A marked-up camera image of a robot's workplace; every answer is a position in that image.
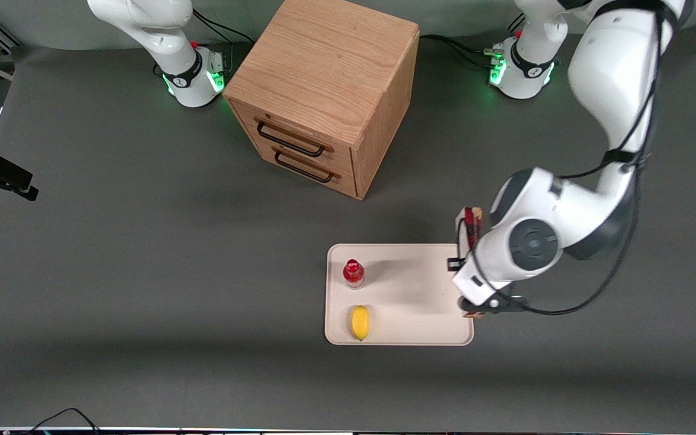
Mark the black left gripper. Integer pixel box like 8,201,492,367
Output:
447,257,528,317

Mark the red cookie box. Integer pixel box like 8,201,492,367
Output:
460,206,485,320

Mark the beige plastic tray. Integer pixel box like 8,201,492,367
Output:
324,243,475,347

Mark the small red bottle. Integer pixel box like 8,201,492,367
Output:
343,259,366,290

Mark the yellow lemon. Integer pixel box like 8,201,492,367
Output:
351,305,370,342

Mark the wooden drawer front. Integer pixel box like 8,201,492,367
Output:
256,142,358,200
230,98,356,177

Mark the wooden drawer cabinet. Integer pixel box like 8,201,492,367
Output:
222,0,421,201

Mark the black left arm wrist cable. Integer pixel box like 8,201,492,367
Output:
505,0,670,317

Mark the black metal drawer handle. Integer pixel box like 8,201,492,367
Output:
273,150,335,184
255,120,327,159

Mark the black left arm base cable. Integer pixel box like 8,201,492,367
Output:
419,33,511,68

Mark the black arm base cable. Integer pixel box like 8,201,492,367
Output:
419,33,511,68
192,8,256,47

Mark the black cable loop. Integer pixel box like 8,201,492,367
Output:
21,407,102,435

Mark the black right arm base cable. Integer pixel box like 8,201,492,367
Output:
192,8,256,47

